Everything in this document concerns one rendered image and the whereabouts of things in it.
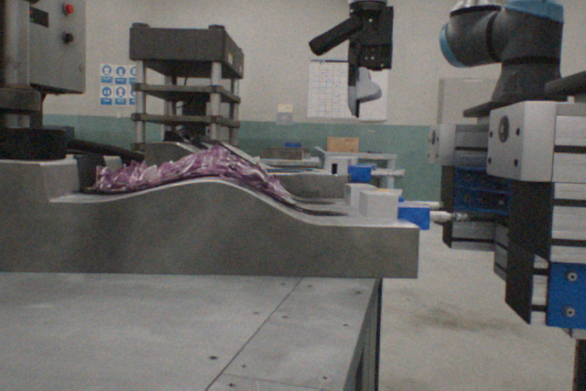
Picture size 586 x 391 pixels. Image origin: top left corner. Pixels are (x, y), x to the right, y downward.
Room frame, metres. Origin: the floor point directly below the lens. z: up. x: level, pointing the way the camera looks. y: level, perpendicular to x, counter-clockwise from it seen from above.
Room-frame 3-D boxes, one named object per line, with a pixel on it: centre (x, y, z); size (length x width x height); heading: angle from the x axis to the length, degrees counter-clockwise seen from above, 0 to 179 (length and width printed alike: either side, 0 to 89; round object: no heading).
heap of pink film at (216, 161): (0.62, 0.12, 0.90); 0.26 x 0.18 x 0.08; 93
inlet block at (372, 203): (0.58, -0.15, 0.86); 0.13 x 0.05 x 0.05; 93
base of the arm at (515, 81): (1.08, -0.52, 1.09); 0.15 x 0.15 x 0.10
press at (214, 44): (5.43, 1.09, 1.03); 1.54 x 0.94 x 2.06; 177
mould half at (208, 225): (0.62, 0.12, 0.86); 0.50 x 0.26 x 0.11; 93
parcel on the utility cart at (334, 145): (6.79, -0.71, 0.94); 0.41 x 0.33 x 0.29; 94
